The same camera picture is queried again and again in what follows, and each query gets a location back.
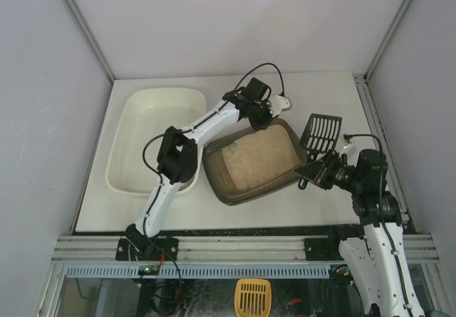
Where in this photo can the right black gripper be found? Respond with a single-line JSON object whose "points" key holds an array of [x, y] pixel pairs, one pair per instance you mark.
{"points": [[321, 171]]}

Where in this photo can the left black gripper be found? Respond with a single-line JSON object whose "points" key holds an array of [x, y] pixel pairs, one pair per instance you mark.
{"points": [[260, 118]]}

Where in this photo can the black litter scoop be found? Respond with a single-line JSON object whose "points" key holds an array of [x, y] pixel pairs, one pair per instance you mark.
{"points": [[319, 137]]}

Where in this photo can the dark brown litter box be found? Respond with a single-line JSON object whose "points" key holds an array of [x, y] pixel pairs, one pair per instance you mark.
{"points": [[249, 164]]}

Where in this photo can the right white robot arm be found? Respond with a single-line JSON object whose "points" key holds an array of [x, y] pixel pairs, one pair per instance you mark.
{"points": [[376, 258]]}

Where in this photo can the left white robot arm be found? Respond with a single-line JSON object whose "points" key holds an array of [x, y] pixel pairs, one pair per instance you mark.
{"points": [[178, 158]]}

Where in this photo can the yellow litter scoop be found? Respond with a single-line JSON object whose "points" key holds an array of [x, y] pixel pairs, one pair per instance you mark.
{"points": [[252, 297]]}

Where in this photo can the white plastic tray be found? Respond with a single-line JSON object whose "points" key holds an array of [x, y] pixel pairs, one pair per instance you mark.
{"points": [[146, 114]]}

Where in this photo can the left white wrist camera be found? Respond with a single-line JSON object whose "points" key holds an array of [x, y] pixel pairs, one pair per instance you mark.
{"points": [[279, 104]]}

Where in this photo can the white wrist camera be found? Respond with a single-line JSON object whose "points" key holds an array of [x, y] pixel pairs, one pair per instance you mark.
{"points": [[279, 104], [347, 147]]}

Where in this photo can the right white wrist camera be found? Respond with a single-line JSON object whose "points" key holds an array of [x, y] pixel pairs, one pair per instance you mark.
{"points": [[347, 147]]}

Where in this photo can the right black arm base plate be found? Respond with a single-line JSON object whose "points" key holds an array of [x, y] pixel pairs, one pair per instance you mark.
{"points": [[321, 249]]}

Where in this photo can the aluminium front rail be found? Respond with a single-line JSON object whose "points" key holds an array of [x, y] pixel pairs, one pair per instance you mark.
{"points": [[192, 250]]}

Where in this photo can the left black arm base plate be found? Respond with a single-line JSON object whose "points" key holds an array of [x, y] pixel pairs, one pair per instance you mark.
{"points": [[164, 248]]}

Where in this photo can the grey slotted cable duct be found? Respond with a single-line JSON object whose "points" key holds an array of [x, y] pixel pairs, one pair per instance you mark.
{"points": [[166, 271]]}

